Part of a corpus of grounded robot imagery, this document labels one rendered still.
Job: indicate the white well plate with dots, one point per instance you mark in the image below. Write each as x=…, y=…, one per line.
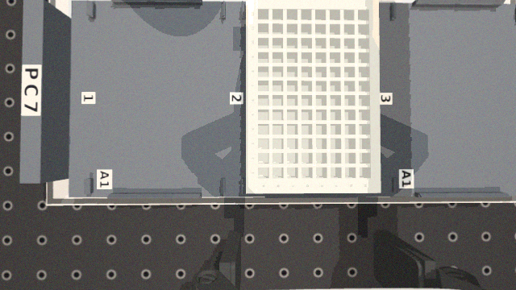
x=293, y=144

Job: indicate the grey plate carrier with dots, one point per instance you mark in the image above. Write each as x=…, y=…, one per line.
x=147, y=99

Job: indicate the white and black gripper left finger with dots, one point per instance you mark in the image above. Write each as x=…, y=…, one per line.
x=224, y=272

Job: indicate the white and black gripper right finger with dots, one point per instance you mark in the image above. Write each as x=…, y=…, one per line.
x=397, y=264

